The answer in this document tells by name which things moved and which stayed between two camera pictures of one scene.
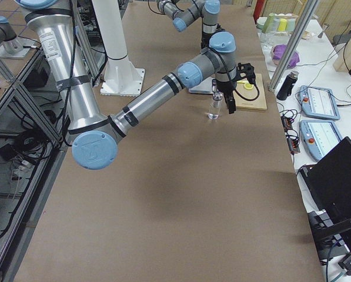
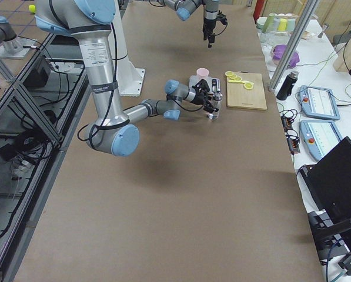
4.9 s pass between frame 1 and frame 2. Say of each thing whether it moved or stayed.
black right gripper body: moved
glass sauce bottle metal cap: stayed
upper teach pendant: stayed
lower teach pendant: stayed
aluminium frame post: stayed
